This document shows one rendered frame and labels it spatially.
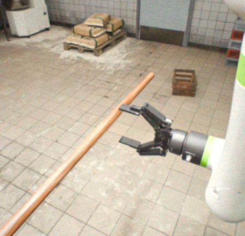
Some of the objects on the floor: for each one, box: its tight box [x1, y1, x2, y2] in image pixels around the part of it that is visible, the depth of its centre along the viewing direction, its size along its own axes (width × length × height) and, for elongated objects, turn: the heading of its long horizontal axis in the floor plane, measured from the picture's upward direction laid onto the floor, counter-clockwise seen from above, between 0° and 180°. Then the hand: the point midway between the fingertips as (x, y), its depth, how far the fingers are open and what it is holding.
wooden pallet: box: [63, 31, 127, 57], centre depth 481 cm, size 120×80×14 cm, turn 153°
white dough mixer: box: [0, 0, 50, 38], centre depth 504 cm, size 92×59×132 cm, turn 153°
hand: (123, 124), depth 77 cm, fingers open, 13 cm apart
